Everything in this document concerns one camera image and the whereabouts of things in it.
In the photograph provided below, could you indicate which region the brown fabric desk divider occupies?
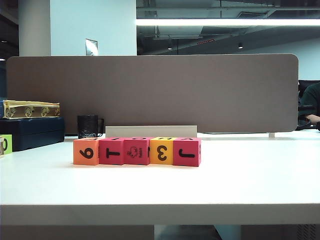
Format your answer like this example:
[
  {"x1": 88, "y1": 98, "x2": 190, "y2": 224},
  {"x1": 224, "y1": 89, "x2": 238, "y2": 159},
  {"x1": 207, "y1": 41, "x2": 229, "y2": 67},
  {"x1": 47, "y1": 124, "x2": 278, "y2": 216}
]
[{"x1": 6, "y1": 53, "x2": 300, "y2": 134}]

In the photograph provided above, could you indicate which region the yellow foam block digit three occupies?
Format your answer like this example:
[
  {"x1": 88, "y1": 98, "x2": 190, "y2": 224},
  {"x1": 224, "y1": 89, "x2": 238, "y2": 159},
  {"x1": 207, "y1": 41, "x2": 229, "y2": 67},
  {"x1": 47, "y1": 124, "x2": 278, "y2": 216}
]
[{"x1": 149, "y1": 136, "x2": 175, "y2": 166}]

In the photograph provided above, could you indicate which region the red foam block letter T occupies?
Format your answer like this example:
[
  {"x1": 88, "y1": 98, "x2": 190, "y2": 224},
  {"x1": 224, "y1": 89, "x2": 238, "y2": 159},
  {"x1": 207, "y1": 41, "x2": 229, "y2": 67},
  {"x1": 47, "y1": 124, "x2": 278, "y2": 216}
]
[{"x1": 98, "y1": 136, "x2": 126, "y2": 166}]

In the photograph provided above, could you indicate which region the orange foam block digit six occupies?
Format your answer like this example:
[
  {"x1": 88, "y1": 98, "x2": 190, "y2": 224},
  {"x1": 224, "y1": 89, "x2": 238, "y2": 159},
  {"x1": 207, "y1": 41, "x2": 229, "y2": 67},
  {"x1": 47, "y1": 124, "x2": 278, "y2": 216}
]
[{"x1": 73, "y1": 138, "x2": 100, "y2": 166}]

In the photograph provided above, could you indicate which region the yellow patterned box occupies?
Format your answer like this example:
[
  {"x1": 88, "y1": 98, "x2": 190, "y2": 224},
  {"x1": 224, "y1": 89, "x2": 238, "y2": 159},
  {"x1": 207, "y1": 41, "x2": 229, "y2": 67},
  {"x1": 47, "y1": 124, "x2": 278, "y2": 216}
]
[{"x1": 0, "y1": 99, "x2": 61, "y2": 119}]

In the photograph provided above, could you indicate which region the white linear light strip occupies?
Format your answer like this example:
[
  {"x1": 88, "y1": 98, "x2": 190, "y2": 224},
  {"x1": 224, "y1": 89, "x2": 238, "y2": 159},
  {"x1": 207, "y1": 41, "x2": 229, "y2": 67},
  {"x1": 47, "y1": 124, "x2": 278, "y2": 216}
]
[{"x1": 135, "y1": 18, "x2": 320, "y2": 27}]

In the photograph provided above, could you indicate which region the red foam block letter J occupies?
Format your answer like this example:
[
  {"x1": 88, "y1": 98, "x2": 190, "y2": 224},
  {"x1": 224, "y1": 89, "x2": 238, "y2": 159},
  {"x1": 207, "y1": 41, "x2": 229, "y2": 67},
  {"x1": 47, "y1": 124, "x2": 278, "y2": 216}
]
[{"x1": 172, "y1": 136, "x2": 202, "y2": 167}]

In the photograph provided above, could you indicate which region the silver wall sign plate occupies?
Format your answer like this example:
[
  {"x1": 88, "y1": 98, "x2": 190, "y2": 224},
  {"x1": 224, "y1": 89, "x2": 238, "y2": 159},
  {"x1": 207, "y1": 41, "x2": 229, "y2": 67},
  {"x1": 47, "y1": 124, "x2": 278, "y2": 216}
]
[{"x1": 84, "y1": 38, "x2": 99, "y2": 56}]

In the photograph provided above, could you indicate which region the red foam block rabbit print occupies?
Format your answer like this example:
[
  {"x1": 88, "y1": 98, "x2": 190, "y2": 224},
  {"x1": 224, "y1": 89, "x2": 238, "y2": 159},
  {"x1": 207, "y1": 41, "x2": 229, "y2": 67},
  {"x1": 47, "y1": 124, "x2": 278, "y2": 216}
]
[{"x1": 123, "y1": 136, "x2": 152, "y2": 166}]

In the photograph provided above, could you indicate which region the person in dark green shirt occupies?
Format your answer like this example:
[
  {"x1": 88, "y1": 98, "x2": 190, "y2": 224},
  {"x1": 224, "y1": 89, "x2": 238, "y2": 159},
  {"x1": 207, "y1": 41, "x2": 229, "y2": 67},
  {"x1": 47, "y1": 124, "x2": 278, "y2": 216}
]
[{"x1": 301, "y1": 82, "x2": 320, "y2": 132}]

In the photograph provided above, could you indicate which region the black mug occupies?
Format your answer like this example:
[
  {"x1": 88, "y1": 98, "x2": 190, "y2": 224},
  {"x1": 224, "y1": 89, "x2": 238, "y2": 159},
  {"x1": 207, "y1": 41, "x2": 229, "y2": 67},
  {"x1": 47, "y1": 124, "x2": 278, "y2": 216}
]
[{"x1": 76, "y1": 114, "x2": 105, "y2": 140}]

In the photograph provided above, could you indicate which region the green foam block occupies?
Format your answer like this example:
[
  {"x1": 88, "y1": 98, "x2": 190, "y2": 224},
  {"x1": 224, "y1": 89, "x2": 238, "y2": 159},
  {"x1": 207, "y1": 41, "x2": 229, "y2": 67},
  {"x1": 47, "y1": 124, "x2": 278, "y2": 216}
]
[{"x1": 0, "y1": 134, "x2": 13, "y2": 157}]

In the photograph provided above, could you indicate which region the dark blue case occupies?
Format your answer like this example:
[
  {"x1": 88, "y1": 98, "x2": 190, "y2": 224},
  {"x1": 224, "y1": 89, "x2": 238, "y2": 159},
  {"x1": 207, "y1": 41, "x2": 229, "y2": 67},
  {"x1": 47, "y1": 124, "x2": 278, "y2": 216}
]
[{"x1": 0, "y1": 116, "x2": 65, "y2": 153}]

